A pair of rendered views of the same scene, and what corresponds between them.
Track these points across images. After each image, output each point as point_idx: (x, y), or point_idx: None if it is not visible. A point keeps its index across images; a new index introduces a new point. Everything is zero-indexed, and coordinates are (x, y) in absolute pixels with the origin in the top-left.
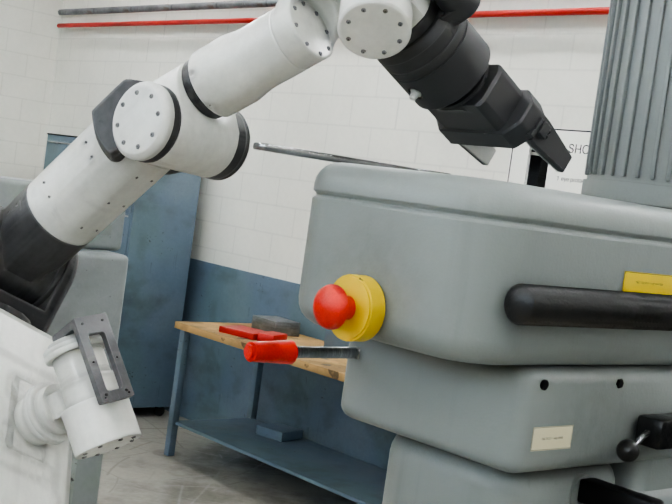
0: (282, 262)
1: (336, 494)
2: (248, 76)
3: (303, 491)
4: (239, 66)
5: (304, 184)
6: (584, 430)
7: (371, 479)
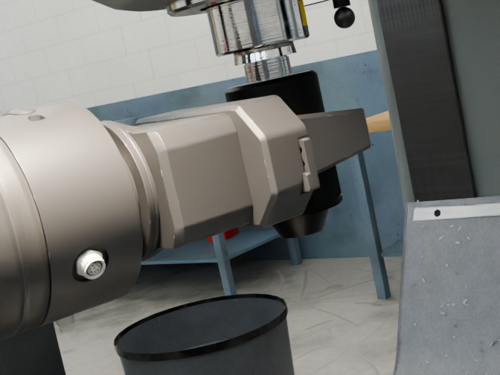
0: (50, 99)
1: (168, 271)
2: None
3: (139, 280)
4: None
5: (42, 23)
6: None
7: (192, 243)
